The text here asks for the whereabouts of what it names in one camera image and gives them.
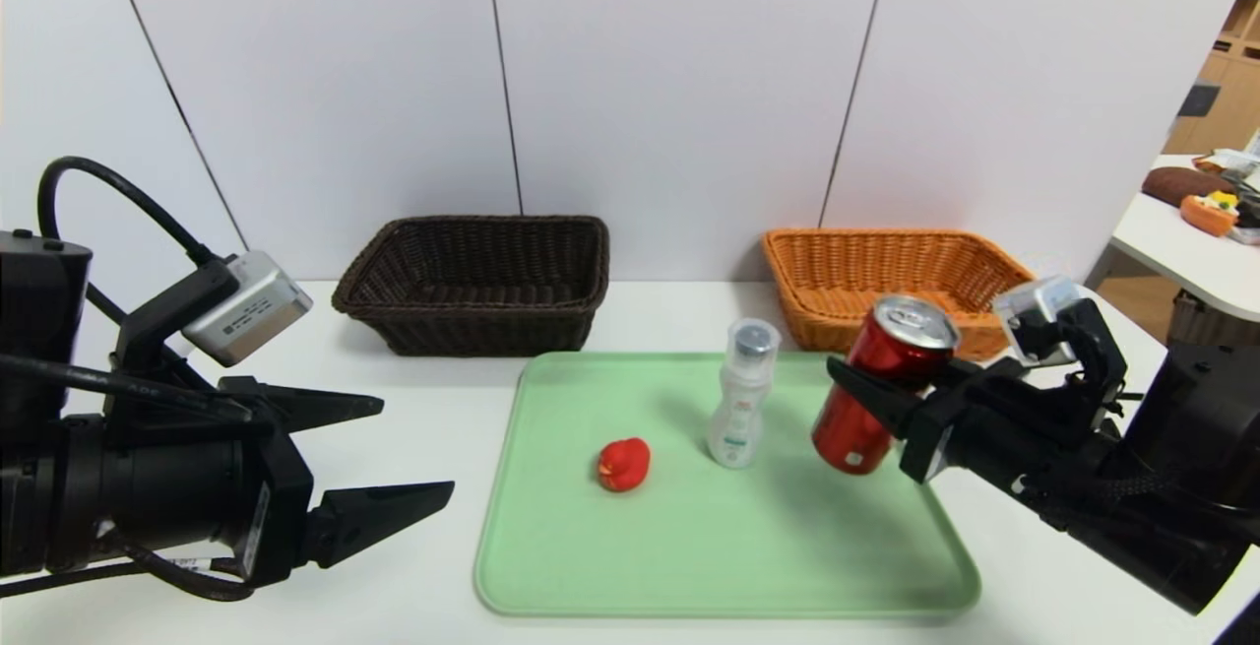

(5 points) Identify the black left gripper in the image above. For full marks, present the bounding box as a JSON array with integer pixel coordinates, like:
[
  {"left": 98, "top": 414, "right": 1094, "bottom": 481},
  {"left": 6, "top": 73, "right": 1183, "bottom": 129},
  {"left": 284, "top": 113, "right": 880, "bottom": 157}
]
[{"left": 101, "top": 376, "right": 455, "bottom": 588}]

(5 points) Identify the white bottle with clear cap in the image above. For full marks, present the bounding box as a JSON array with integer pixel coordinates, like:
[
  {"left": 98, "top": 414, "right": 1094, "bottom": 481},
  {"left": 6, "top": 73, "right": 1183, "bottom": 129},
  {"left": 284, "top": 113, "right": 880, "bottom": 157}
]
[{"left": 706, "top": 318, "right": 782, "bottom": 470}]

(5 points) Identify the red soda can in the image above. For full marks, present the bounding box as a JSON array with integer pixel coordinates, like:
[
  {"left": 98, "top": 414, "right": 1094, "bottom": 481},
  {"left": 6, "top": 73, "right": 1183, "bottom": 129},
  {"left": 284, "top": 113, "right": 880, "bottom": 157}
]
[{"left": 811, "top": 294, "right": 961, "bottom": 476}]

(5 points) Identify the dark brown wicker basket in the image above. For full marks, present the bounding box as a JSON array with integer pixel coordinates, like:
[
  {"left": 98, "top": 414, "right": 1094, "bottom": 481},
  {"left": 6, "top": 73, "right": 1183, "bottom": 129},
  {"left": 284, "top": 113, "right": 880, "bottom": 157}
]
[{"left": 333, "top": 217, "right": 611, "bottom": 358}]

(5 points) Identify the orange wicker basket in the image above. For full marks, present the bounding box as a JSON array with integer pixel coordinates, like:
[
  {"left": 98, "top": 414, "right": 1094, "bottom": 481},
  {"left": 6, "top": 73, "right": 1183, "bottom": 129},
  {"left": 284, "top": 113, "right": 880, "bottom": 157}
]
[{"left": 763, "top": 228, "right": 1037, "bottom": 355}]

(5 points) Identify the orange toy food bowl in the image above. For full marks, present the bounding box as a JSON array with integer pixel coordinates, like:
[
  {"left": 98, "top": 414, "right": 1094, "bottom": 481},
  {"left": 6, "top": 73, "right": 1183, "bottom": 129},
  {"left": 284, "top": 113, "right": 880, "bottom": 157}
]
[{"left": 1179, "top": 192, "right": 1239, "bottom": 237}]

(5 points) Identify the light green plastic tray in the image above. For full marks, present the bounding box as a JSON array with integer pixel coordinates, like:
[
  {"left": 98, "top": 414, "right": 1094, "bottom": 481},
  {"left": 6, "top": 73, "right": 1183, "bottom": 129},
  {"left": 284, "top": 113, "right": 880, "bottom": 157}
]
[{"left": 473, "top": 351, "right": 981, "bottom": 616}]

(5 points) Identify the brown bread loaf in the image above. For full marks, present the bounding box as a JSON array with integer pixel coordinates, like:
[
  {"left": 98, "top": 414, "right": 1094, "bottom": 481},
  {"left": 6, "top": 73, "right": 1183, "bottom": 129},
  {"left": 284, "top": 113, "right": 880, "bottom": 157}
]
[{"left": 1142, "top": 166, "right": 1236, "bottom": 210}]

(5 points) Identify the white side table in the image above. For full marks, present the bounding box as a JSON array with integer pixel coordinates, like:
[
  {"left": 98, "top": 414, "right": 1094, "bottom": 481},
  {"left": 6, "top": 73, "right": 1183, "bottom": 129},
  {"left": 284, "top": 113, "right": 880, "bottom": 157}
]
[{"left": 1110, "top": 155, "right": 1260, "bottom": 323}]

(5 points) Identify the crinkled snack bag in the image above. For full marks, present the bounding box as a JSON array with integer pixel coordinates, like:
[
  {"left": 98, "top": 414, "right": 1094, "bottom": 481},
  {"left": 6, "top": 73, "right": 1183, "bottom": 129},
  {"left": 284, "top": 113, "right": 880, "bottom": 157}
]
[{"left": 1193, "top": 148, "right": 1260, "bottom": 178}]

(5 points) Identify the wooden shelf cabinet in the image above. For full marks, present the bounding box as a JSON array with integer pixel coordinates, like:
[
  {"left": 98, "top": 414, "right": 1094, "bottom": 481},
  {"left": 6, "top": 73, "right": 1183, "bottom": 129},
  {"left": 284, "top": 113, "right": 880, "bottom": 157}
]
[{"left": 1160, "top": 0, "right": 1260, "bottom": 159}]

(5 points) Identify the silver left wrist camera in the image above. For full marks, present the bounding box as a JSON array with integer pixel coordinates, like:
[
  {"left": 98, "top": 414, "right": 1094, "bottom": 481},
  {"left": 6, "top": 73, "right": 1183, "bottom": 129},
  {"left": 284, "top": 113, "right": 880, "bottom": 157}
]
[{"left": 182, "top": 251, "right": 314, "bottom": 367}]

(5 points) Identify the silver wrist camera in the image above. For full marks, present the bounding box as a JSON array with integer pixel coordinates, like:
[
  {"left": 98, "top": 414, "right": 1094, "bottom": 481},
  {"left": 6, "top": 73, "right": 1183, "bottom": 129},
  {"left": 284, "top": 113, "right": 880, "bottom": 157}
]
[
  {"left": 992, "top": 276, "right": 1082, "bottom": 365},
  {"left": 182, "top": 251, "right": 314, "bottom": 367}
]

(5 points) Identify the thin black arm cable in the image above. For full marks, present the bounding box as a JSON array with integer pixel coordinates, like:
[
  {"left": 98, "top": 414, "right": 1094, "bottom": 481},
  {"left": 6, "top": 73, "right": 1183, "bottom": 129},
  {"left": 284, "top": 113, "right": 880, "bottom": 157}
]
[{"left": 0, "top": 532, "right": 259, "bottom": 604}]

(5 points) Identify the thick black camera cable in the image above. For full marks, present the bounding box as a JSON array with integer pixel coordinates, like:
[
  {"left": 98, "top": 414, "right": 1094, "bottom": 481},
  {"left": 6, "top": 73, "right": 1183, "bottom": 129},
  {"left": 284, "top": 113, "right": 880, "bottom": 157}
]
[{"left": 36, "top": 157, "right": 220, "bottom": 267}]

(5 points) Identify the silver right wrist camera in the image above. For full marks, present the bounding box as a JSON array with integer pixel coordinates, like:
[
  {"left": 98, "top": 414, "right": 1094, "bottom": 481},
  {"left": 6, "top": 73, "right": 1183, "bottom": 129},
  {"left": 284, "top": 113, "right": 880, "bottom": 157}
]
[{"left": 992, "top": 276, "right": 1082, "bottom": 365}]

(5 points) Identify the small black wall panel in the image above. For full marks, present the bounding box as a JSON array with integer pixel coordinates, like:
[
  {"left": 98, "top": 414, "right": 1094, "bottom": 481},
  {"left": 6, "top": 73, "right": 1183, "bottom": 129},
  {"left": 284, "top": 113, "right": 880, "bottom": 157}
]
[{"left": 1173, "top": 84, "right": 1220, "bottom": 120}]

